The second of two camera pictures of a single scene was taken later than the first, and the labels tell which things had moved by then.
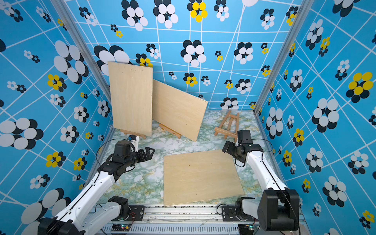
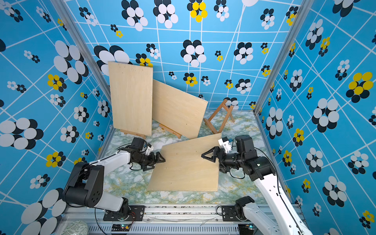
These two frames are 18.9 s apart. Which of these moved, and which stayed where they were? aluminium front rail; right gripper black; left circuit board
Moved: right gripper black
Stayed: aluminium front rail; left circuit board
